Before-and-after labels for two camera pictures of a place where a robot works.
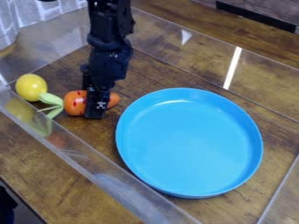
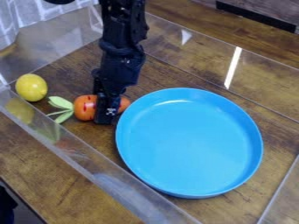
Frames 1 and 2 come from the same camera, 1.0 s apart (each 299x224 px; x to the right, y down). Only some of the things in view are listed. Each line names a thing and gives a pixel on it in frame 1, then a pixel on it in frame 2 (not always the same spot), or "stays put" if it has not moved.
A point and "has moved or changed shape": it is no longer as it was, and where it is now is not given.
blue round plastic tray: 190,142 stays put
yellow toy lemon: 29,86 stays put
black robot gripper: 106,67 → 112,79
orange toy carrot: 73,101 has moved or changed shape
